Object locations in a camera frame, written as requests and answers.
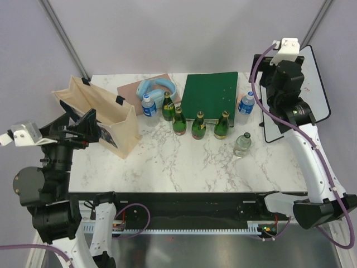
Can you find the beige canvas tote bag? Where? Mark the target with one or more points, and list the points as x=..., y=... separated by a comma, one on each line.
x=116, y=118

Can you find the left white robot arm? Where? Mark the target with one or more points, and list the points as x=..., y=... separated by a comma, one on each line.
x=44, y=191

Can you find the green glass bottle yellow cap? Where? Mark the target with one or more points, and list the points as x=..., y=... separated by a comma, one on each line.
x=242, y=145

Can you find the green binder folder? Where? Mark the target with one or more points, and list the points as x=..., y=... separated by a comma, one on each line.
x=212, y=94

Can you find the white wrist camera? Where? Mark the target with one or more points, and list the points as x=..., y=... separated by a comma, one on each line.
x=23, y=134
x=287, y=49

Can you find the blue cap water bottle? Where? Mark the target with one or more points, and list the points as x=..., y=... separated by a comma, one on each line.
x=245, y=108
x=150, y=111

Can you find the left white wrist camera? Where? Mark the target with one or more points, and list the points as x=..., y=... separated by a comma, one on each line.
x=23, y=134

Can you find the white cable duct strip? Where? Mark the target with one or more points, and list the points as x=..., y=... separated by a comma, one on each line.
x=251, y=229

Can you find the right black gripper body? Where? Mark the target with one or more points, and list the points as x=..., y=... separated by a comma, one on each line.
x=266, y=81

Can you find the light blue headphones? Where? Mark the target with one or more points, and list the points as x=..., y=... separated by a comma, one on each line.
x=148, y=87

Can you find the small whiteboard with writing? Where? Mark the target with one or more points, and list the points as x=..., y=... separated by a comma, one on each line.
x=312, y=92

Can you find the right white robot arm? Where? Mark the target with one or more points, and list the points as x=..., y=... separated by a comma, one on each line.
x=326, y=200

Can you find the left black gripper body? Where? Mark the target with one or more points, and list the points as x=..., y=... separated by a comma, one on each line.
x=65, y=143

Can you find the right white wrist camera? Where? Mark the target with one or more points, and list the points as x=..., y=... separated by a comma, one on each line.
x=287, y=49

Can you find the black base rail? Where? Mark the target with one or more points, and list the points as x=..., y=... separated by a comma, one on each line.
x=191, y=210

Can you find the blue cap water bottle front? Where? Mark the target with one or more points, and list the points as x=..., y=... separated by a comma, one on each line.
x=150, y=111

